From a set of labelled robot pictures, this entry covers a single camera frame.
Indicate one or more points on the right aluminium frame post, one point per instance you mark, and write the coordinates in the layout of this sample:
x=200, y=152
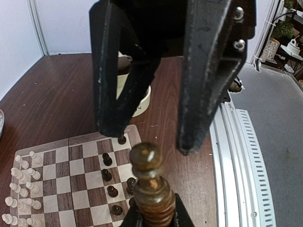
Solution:
x=36, y=21

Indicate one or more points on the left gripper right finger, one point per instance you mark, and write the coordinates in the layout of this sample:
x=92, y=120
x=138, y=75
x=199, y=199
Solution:
x=181, y=217

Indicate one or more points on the corner black rook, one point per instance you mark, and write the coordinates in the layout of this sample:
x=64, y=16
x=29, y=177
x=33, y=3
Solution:
x=122, y=140

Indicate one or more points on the cream cat-ear bowl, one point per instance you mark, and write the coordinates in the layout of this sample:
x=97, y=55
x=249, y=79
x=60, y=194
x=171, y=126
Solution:
x=124, y=63

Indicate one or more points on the black chess piece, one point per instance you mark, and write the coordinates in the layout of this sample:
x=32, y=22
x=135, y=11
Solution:
x=116, y=210

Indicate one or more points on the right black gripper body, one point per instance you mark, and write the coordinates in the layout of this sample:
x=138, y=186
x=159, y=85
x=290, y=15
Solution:
x=161, y=23

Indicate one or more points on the large dark chess piece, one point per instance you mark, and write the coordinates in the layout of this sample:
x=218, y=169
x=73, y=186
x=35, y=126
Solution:
x=152, y=193

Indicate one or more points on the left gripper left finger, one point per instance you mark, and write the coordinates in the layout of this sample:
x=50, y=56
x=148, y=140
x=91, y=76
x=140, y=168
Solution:
x=133, y=217

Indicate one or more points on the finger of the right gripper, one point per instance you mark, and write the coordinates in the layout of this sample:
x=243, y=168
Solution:
x=208, y=78
x=113, y=78

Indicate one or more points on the wooden chess board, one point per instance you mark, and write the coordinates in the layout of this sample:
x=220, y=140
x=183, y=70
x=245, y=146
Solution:
x=71, y=191

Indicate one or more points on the patterned ceramic plate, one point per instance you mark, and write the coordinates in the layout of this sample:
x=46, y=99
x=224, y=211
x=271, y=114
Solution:
x=2, y=118

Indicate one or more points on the white chess piece tall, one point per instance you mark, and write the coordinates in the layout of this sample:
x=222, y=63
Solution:
x=17, y=189

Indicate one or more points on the black pawn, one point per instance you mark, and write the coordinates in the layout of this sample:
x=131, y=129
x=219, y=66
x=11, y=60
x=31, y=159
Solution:
x=106, y=175
x=112, y=191
x=107, y=160

